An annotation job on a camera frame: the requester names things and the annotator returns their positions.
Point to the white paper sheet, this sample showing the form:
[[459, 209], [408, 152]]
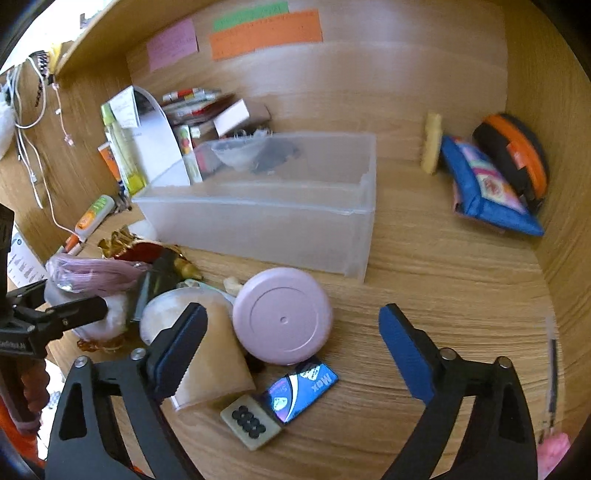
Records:
[[159, 143]]

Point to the person's left forearm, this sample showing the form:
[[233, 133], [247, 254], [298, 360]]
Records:
[[16, 443]]

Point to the blue zip pouch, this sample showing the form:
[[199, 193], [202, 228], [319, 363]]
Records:
[[485, 194]]

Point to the blue black card pack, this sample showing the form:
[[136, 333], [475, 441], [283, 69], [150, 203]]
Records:
[[300, 387]]

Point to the white cardboard box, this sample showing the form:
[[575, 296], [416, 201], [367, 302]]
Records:
[[233, 117]]

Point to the wooden desktop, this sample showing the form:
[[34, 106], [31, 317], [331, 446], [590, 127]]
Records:
[[461, 277]]

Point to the red white tube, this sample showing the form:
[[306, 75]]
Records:
[[189, 94]]

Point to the white green orange tube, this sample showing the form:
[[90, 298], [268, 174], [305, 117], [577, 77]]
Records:
[[94, 214]]

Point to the black orange round case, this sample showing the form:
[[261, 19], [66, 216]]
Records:
[[512, 147]]

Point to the glass bowl of beads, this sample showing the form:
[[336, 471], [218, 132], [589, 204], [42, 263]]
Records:
[[235, 154]]

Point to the cream tile with black dots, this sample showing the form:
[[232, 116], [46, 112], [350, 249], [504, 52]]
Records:
[[251, 420]]

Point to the orange sticky note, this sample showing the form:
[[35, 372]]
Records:
[[265, 34]]

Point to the frosted round container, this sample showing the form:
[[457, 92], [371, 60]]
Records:
[[166, 309]]

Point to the translucent plastic storage box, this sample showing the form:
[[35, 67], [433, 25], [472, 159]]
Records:
[[277, 217]]

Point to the black pencil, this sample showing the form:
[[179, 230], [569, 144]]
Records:
[[552, 369]]

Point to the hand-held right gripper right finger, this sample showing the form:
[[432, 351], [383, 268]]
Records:
[[406, 355]]

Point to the beige cloth pouch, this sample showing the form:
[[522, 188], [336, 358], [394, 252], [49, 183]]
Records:
[[221, 364]]

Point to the person's left hand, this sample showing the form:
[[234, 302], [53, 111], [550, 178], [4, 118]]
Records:
[[30, 392]]

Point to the pink sticky note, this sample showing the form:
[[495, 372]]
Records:
[[173, 44]]

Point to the red gold tasselled ornament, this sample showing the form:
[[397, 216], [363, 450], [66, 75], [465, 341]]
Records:
[[143, 251]]

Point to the yellow green bottle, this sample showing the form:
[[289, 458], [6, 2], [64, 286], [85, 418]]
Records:
[[127, 161]]

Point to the small cream figurine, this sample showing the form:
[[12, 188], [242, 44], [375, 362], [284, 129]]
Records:
[[233, 285]]

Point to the stack of books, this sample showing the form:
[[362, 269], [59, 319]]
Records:
[[198, 113]]

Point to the pink cloth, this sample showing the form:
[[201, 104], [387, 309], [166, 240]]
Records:
[[554, 454]]

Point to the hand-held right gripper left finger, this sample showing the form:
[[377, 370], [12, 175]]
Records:
[[184, 350]]

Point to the orange white marker pen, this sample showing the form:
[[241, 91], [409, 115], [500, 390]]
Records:
[[74, 244]]

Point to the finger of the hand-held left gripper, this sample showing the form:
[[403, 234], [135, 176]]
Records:
[[74, 314], [27, 293]]

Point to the printed white card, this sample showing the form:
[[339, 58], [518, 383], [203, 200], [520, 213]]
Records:
[[25, 263]]

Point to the small cream bottle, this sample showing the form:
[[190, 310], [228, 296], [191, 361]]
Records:
[[431, 143]]

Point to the pale round plastic jar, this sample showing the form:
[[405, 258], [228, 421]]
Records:
[[281, 318]]

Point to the green sticky note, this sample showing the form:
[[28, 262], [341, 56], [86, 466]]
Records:
[[249, 16]]

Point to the pink tassel bundle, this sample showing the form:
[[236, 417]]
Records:
[[97, 274]]

